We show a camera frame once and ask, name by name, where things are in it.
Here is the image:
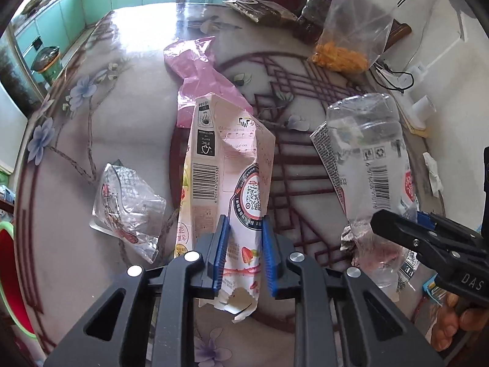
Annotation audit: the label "green kitchen trash bin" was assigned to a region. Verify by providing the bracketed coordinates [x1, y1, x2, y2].
[31, 46, 62, 85]

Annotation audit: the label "wooden chair by wall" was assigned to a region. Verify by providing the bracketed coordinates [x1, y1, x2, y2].
[384, 19, 412, 51]

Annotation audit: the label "black power cable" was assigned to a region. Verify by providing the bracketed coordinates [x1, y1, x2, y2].
[368, 60, 415, 94]

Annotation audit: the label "teal kitchen cabinets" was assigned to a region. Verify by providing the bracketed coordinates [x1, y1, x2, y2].
[14, 0, 177, 66]

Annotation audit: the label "zip bag with orange snacks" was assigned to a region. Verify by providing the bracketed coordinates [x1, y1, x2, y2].
[311, 0, 399, 74]

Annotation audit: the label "person's right hand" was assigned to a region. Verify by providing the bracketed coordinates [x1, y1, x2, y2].
[431, 292, 488, 351]

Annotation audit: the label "white desk lamp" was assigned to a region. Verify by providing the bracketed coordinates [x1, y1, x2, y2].
[384, 8, 466, 138]

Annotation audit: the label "pink white snack bag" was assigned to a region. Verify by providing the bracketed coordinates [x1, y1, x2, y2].
[174, 94, 275, 322]

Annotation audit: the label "black snack packet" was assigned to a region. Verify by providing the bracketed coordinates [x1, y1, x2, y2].
[224, 0, 298, 28]

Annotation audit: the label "dark drink bottle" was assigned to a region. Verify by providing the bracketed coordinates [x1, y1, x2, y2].
[293, 0, 332, 45]

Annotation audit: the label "crumpled white tissue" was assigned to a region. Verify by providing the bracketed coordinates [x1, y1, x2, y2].
[423, 152, 443, 198]

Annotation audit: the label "floral table cloth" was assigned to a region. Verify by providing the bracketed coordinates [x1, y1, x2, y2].
[16, 2, 366, 355]

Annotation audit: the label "clear crushed plastic bottle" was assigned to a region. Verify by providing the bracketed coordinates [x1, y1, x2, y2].
[310, 93, 417, 302]

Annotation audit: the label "red bin with green rim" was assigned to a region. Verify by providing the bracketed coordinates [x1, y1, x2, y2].
[0, 221, 36, 339]

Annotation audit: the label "pink plastic bag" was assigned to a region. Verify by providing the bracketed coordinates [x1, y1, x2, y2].
[163, 36, 253, 128]

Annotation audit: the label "clear plastic cup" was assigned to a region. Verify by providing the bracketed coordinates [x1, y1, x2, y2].
[90, 163, 167, 263]

